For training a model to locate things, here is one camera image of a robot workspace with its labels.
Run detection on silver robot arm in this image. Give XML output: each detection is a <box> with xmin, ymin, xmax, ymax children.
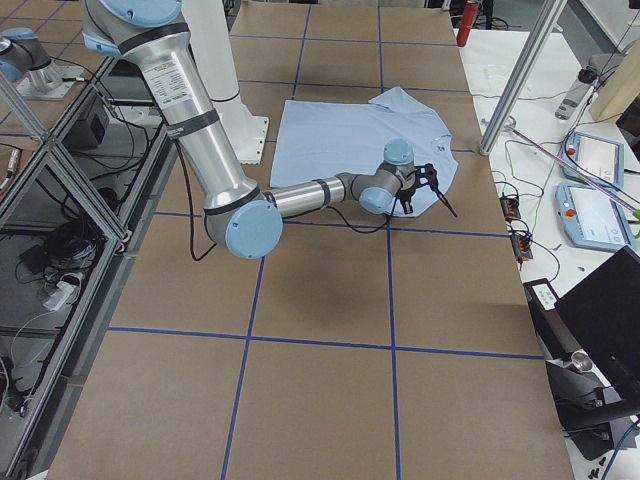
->
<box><xmin>82</xmin><ymin>1</ymin><xmax>446</xmax><ymax>259</ymax></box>

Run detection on aluminium frame rack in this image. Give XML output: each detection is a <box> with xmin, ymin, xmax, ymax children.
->
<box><xmin>1</xmin><ymin>58</ymin><xmax>172</xmax><ymax>479</ymax></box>

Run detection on black laptop monitor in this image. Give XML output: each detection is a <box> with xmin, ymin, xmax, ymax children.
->
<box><xmin>556</xmin><ymin>247</ymin><xmax>639</xmax><ymax>399</ymax></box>

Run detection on light blue t-shirt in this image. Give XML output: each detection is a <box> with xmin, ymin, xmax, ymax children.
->
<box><xmin>270</xmin><ymin>87</ymin><xmax>458</xmax><ymax>193</ymax></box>

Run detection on far teach pendant tablet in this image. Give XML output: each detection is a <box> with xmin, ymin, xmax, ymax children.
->
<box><xmin>561</xmin><ymin>132</ymin><xmax>624</xmax><ymax>188</ymax></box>

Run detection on aluminium frame post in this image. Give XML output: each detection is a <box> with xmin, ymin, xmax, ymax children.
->
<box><xmin>479</xmin><ymin>0</ymin><xmax>567</xmax><ymax>156</ymax></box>

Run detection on teach pendant tablet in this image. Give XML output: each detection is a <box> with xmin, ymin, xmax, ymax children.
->
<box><xmin>561</xmin><ymin>132</ymin><xmax>624</xmax><ymax>188</ymax></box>
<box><xmin>555</xmin><ymin>182</ymin><xmax>636</xmax><ymax>252</ymax></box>

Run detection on red cylinder bottle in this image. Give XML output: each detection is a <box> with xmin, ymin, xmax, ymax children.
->
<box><xmin>456</xmin><ymin>0</ymin><xmax>479</xmax><ymax>47</ymax></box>

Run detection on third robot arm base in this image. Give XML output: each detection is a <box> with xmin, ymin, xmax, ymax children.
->
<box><xmin>1</xmin><ymin>27</ymin><xmax>85</xmax><ymax>100</ymax></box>

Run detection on near teach pendant tablet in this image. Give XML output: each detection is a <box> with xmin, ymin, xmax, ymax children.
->
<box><xmin>555</xmin><ymin>182</ymin><xmax>636</xmax><ymax>252</ymax></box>

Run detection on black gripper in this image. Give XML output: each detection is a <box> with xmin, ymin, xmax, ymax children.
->
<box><xmin>398</xmin><ymin>163</ymin><xmax>458</xmax><ymax>218</ymax></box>

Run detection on grabber reacher stick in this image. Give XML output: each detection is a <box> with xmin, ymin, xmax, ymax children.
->
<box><xmin>501</xmin><ymin>116</ymin><xmax>639</xmax><ymax>219</ymax></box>

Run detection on orange black relay board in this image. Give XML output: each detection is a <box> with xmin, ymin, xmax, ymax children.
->
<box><xmin>499</xmin><ymin>196</ymin><xmax>521</xmax><ymax>221</ymax></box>

